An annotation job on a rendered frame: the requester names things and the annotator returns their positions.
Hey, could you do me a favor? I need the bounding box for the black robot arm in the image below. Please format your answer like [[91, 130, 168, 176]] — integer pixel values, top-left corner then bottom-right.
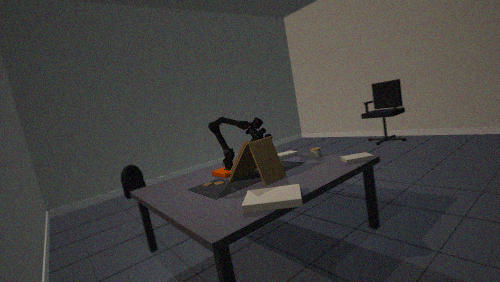
[[208, 117, 266, 171]]

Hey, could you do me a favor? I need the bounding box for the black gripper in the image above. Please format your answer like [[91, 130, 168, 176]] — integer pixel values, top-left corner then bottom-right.
[[250, 130, 272, 142]]

